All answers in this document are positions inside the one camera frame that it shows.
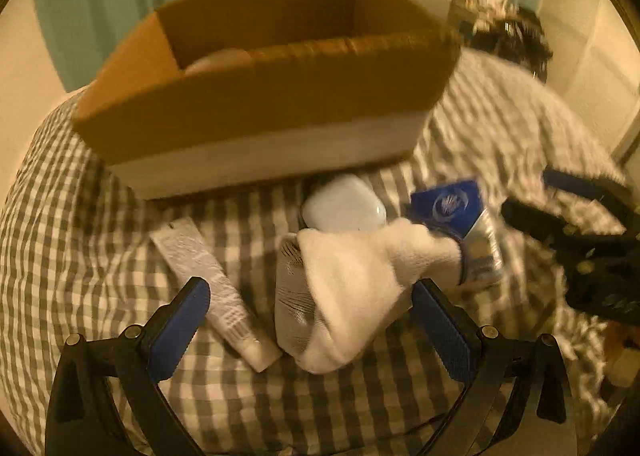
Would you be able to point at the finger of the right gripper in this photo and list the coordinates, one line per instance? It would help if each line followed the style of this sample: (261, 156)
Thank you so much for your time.
(561, 235)
(587, 187)

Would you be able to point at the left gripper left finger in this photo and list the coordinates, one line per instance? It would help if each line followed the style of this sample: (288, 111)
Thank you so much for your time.
(82, 417)

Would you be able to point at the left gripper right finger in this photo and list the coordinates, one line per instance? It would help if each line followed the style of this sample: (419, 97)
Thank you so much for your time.
(538, 418)

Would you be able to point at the blue silver packet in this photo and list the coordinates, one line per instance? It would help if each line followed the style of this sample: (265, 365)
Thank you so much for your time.
(458, 208)

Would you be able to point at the white sock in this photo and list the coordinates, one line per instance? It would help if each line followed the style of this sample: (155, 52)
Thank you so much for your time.
(335, 292)

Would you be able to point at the white cream tube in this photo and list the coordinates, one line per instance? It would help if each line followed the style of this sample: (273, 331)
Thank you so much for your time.
(184, 249)

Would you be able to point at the white earbuds case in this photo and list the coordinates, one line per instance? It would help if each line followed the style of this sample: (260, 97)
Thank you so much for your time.
(345, 204)

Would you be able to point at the black bags pile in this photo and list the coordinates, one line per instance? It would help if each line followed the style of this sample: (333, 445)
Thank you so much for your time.
(519, 39)

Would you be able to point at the brown cardboard box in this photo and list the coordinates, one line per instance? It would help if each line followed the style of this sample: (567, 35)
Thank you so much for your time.
(205, 94)

